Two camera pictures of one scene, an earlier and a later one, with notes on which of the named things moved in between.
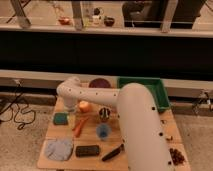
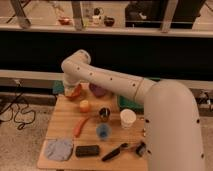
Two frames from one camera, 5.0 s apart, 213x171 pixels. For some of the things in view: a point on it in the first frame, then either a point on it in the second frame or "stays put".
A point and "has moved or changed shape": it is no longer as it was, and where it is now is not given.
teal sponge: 60,118 has moved or changed shape
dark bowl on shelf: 108,21 stays put
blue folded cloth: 59,150 stays put
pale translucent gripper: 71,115 -> 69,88
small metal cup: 104,113 stays put
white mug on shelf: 96,19 stays put
